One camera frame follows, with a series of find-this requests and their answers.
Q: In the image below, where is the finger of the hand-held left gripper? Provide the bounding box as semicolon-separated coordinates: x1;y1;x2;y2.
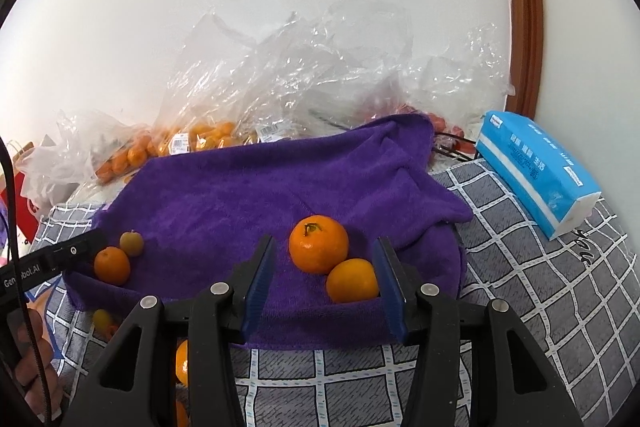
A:
50;229;108;272

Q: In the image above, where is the clear bag of large oranges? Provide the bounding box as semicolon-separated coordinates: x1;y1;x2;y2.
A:
55;109;168;185

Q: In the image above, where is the clear bag of red fruits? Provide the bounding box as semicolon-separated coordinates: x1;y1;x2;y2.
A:
365;24;516;158

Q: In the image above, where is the brown wooden door frame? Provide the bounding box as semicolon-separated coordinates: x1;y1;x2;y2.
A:
492;0;545;120

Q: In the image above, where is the blue tissue pack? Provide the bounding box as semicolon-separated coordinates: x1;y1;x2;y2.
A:
475;110;602;242

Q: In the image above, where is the person's left hand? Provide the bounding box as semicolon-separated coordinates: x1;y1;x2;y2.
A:
10;304;63;420

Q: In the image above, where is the black wire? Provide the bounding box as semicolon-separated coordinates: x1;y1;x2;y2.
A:
427;132;481;168

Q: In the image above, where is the clear labelled bag of small oranges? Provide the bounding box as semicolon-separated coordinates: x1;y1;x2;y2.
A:
155;9;321;158

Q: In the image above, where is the red paper bag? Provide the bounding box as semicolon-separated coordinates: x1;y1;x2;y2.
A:
0;172;31;230

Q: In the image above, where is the purple towel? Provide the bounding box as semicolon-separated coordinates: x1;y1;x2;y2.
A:
62;112;475;350

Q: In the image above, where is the orange with green stem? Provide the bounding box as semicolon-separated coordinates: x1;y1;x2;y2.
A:
288;215;350;275

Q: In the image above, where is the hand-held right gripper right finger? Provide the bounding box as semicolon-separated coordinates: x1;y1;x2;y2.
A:
371;236;585;427

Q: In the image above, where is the white plastic bag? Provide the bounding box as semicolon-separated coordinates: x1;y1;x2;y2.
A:
12;134;98;208

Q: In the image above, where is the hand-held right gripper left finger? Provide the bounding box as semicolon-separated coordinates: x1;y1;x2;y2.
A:
60;234;278;427

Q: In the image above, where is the black cable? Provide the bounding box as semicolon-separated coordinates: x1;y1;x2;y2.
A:
0;134;53;423

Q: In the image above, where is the grey plaid star blanket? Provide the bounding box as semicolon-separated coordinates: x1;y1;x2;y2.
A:
30;157;640;427

